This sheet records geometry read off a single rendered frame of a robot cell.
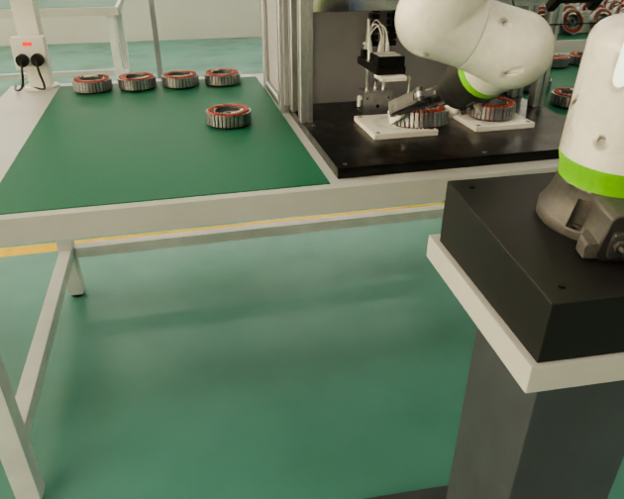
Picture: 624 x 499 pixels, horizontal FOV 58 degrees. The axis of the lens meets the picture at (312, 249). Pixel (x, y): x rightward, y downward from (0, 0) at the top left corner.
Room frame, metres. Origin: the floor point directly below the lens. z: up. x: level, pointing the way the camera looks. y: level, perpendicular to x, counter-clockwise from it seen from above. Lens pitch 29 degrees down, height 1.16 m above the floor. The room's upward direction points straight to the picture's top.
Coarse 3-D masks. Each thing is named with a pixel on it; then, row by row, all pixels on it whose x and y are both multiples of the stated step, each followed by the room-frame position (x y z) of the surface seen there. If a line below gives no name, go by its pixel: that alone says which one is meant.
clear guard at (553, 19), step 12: (516, 0) 1.21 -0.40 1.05; (528, 0) 1.22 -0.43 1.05; (540, 0) 1.22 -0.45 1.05; (612, 0) 1.26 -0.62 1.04; (540, 12) 1.20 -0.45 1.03; (552, 12) 1.21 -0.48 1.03; (564, 12) 1.21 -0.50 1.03; (576, 12) 1.22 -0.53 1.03; (588, 12) 1.23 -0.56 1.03; (600, 12) 1.23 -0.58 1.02; (612, 12) 1.24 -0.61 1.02; (552, 24) 1.19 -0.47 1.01; (564, 24) 1.20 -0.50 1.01; (576, 24) 1.20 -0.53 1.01
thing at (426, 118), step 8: (416, 112) 1.10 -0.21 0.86; (424, 112) 1.10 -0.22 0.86; (432, 112) 1.11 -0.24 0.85; (440, 112) 1.11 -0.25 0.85; (400, 120) 1.12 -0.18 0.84; (408, 120) 1.10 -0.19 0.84; (416, 120) 1.10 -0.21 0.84; (424, 120) 1.10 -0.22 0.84; (432, 120) 1.10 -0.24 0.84; (440, 120) 1.10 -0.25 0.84; (408, 128) 1.11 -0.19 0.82; (416, 128) 1.10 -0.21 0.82; (424, 128) 1.10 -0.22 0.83; (432, 128) 1.10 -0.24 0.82
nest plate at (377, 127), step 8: (360, 120) 1.30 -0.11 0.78; (368, 120) 1.30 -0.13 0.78; (376, 120) 1.30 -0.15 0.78; (384, 120) 1.30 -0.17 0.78; (368, 128) 1.24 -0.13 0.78; (376, 128) 1.24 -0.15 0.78; (384, 128) 1.24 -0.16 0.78; (392, 128) 1.24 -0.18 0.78; (400, 128) 1.24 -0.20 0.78; (376, 136) 1.19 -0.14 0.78; (384, 136) 1.19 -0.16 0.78; (392, 136) 1.20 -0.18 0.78; (400, 136) 1.20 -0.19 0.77; (408, 136) 1.21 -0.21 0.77; (416, 136) 1.21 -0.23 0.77
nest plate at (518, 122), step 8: (464, 120) 1.30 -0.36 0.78; (472, 120) 1.30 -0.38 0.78; (480, 120) 1.30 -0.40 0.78; (512, 120) 1.30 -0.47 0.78; (520, 120) 1.30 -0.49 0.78; (528, 120) 1.30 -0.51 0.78; (472, 128) 1.26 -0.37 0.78; (480, 128) 1.25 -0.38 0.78; (488, 128) 1.25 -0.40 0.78; (496, 128) 1.26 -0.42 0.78; (504, 128) 1.26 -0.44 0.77; (512, 128) 1.27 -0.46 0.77; (520, 128) 1.27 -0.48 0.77
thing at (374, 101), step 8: (360, 88) 1.43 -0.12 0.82; (368, 88) 1.43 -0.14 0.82; (368, 96) 1.39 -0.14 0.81; (376, 96) 1.40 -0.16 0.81; (384, 96) 1.40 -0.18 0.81; (368, 104) 1.39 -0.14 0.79; (376, 104) 1.40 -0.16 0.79; (384, 104) 1.40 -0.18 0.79; (368, 112) 1.39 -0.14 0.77; (376, 112) 1.40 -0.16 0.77; (384, 112) 1.40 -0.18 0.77
